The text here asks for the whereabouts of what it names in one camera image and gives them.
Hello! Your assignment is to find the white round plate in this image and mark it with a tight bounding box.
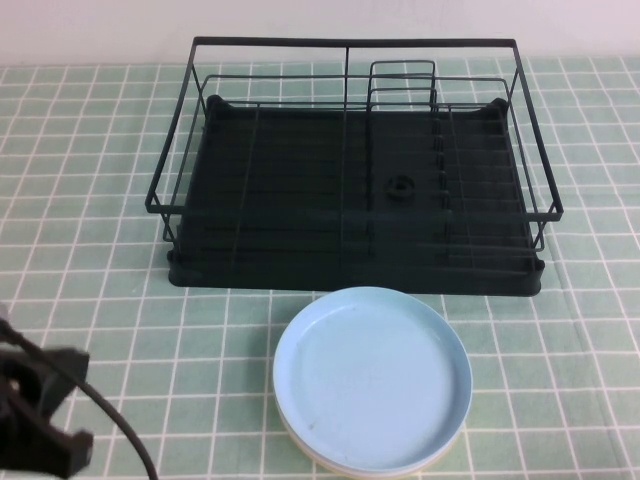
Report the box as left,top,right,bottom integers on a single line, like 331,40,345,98
280,417,464,476

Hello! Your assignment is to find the black camera cable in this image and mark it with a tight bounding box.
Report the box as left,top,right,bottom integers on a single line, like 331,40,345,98
0,317,158,480

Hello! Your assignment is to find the pale yellow round plate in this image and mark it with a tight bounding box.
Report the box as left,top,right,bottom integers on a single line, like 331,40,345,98
307,444,451,480

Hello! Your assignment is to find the black plastic drip tray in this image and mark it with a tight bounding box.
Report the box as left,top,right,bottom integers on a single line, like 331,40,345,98
166,94,545,300

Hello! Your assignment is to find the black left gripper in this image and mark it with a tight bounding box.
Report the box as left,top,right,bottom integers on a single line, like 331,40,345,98
0,342,96,480

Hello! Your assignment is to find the green checked tablecloth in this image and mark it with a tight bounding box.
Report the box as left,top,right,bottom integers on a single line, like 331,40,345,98
0,53,640,480

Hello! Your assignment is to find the black wire dish rack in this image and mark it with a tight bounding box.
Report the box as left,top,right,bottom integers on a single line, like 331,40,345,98
143,35,565,262

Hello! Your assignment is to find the light blue round plate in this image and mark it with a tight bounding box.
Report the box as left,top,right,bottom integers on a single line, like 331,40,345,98
272,285,473,465

